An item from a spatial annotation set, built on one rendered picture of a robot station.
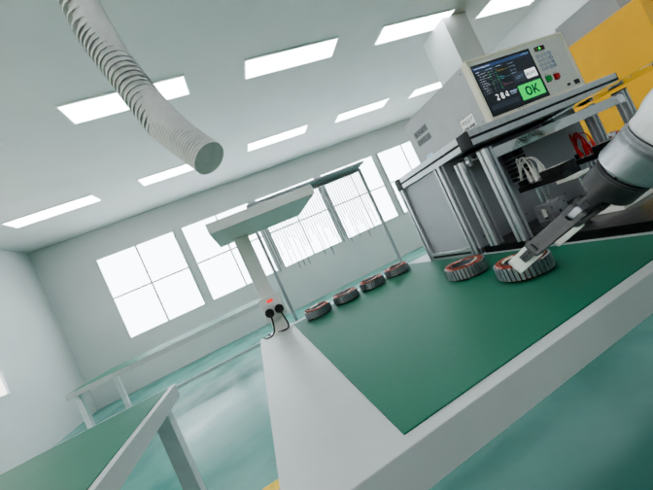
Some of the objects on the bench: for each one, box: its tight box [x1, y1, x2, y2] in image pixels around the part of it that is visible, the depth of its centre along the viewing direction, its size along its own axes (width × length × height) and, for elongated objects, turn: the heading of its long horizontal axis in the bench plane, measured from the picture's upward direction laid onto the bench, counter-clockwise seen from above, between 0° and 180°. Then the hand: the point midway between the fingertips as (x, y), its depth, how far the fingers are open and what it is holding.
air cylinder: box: [533, 195, 568, 224], centre depth 93 cm, size 5×8×6 cm
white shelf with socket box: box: [205, 185, 315, 339], centre depth 115 cm, size 35×37×46 cm
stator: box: [493, 249, 556, 283], centre depth 65 cm, size 11×11×4 cm
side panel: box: [398, 166, 486, 262], centre depth 113 cm, size 28×3×32 cm, turn 107°
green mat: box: [294, 234, 653, 435], centre depth 88 cm, size 94×61×1 cm, turn 107°
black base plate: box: [484, 193, 653, 253], centre depth 84 cm, size 47×64×2 cm
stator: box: [444, 255, 489, 282], centre depth 83 cm, size 11×11×4 cm
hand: (538, 251), depth 61 cm, fingers open, 13 cm apart
